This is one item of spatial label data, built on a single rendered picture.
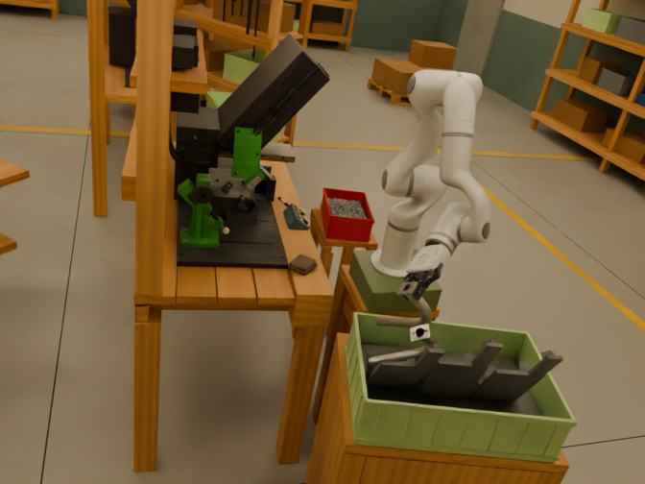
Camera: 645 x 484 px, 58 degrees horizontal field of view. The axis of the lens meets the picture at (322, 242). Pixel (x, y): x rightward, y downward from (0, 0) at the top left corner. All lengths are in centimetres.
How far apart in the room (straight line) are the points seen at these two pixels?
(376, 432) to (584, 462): 171
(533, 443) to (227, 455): 137
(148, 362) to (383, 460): 93
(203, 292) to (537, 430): 115
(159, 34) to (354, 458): 131
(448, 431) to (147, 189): 114
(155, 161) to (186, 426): 140
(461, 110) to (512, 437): 94
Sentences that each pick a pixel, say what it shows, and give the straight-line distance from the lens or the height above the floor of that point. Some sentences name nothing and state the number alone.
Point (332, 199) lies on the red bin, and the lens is 294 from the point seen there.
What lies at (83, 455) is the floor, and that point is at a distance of 277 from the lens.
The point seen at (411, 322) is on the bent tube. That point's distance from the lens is 171.
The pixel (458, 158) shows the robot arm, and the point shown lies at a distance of 170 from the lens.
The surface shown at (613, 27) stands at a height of 151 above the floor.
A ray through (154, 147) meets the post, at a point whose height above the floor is 141.
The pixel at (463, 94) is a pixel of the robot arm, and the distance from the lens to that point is 172.
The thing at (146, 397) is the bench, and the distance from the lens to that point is 238.
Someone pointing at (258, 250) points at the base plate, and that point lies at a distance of 234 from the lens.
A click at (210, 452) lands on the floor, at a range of 275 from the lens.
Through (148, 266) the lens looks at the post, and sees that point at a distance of 202.
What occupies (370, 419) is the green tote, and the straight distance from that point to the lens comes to 171.
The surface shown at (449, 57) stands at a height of 62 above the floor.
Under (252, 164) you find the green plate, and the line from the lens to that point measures 253.
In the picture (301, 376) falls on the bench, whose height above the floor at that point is 50.
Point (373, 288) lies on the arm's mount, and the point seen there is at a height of 94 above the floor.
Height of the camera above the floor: 208
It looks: 28 degrees down
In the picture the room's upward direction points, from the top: 10 degrees clockwise
